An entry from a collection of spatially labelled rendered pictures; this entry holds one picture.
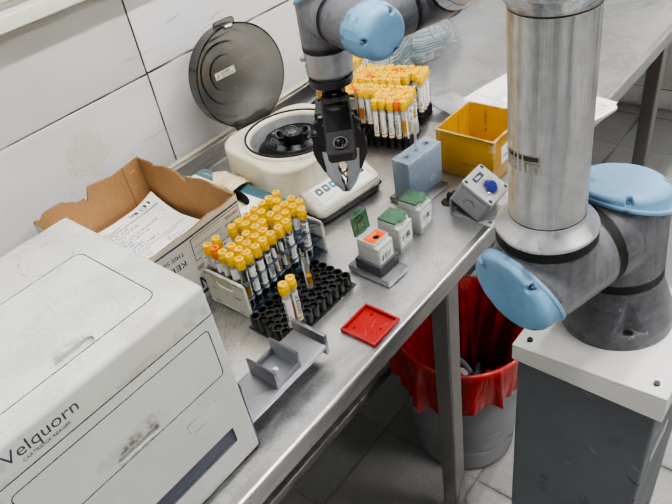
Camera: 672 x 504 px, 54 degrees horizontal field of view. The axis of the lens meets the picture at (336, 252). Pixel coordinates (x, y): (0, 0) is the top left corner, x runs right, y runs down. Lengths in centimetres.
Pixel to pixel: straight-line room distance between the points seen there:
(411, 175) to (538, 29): 66
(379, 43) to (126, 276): 44
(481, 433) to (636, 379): 87
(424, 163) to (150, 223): 54
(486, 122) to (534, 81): 78
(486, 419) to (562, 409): 66
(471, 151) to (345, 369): 54
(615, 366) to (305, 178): 65
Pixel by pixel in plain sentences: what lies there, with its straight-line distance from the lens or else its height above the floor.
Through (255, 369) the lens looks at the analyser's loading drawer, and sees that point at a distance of 95.
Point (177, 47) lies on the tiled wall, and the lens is 146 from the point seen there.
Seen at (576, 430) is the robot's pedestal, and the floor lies 75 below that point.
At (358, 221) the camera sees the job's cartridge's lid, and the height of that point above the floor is 98.
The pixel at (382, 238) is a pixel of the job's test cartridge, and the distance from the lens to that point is 110.
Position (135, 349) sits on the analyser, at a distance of 70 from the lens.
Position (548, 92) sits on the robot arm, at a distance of 66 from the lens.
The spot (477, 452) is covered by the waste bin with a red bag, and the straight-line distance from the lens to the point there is 184.
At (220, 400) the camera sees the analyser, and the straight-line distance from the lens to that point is 83.
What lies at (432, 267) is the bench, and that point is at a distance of 115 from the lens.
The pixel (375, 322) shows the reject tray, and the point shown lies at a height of 88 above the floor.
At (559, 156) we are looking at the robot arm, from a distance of 70.
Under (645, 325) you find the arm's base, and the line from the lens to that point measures 96.
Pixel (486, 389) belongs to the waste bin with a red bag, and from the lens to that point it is 159.
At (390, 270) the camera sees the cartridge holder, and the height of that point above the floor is 89.
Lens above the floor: 162
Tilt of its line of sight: 38 degrees down
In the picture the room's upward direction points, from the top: 10 degrees counter-clockwise
